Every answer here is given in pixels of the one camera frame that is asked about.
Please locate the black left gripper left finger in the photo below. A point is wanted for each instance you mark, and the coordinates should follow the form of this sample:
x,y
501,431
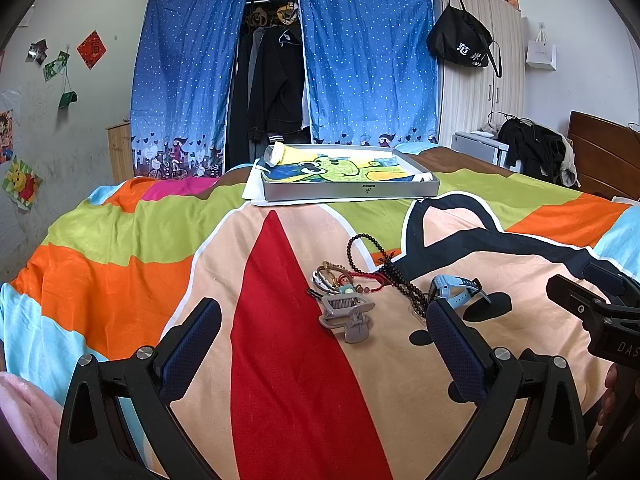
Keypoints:
x,y
95,441

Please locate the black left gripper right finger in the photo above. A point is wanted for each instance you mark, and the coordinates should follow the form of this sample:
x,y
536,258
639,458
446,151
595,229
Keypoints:
x,y
550,441

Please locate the grey claw hair clip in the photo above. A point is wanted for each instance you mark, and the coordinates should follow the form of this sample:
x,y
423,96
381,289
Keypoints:
x,y
348,312

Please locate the striped bangle bundle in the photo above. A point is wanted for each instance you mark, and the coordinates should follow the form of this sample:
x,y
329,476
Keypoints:
x,y
326,275

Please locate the black hair clip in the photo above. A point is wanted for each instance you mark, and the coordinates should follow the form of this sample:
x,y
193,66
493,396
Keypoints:
x,y
314,294

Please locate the person's right hand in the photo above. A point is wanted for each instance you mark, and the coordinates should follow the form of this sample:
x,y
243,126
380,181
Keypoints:
x,y
608,399

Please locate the pink fluffy blanket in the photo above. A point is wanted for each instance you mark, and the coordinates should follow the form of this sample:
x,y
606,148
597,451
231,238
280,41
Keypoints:
x,y
35,419

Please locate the brown wooden headboard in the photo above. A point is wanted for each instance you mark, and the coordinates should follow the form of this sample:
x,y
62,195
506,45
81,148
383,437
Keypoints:
x,y
607,156

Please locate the black clothes pile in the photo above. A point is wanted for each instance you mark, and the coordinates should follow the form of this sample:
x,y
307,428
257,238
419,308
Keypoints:
x,y
542,153

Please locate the colourful cartoon bed sheet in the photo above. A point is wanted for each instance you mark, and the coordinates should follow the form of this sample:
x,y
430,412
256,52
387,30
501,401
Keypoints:
x,y
279,396

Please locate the white small cabinet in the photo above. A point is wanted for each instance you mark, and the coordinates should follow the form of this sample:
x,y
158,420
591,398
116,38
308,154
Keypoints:
x,y
480,147

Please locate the small wooden side cabinet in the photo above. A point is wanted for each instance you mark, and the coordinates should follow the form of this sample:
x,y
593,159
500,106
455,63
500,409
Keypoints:
x,y
119,148

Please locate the winnie the pooh poster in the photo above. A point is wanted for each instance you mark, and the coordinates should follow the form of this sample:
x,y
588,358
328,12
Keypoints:
x,y
21,183

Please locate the beige wooden wardrobe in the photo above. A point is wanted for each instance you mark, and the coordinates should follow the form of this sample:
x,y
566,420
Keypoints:
x,y
471,97

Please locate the cartoon frog towel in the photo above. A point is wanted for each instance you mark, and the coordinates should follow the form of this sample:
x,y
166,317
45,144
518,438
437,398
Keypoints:
x,y
285,164

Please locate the white paper gift bag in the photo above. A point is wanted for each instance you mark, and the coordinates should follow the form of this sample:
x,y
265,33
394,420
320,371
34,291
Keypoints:
x,y
541,53

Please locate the grey shallow tray box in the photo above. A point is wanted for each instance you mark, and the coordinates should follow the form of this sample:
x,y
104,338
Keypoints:
x,y
290,192

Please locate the anime character poster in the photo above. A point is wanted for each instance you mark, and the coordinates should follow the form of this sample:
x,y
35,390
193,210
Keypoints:
x,y
6,136

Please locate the dark hanging clothes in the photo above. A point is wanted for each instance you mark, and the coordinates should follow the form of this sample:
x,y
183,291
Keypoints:
x,y
268,82

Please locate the black tote bag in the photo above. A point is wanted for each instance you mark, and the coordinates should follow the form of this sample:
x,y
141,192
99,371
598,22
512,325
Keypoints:
x,y
460,38

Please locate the red diamond paper decoration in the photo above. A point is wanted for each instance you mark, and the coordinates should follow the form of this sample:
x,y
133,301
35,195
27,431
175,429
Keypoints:
x,y
91,49

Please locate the blue dotted wardrobe curtain left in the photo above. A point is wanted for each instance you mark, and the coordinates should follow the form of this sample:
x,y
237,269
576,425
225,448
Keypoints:
x,y
181,87

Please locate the blue dotted wardrobe curtain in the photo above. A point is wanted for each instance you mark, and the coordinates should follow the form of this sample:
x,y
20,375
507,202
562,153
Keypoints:
x,y
181,87
371,80

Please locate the blue dotted wardrobe curtain right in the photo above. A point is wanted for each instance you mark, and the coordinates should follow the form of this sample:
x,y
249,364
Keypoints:
x,y
371,80

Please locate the green hanging wall ornament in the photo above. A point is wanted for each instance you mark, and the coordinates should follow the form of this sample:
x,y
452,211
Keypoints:
x,y
68,95

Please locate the green wall sticker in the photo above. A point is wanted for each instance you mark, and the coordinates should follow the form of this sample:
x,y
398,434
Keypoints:
x,y
57,66

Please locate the silver wall sticker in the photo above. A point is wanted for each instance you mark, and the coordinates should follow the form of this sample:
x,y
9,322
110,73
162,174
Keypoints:
x,y
37,52

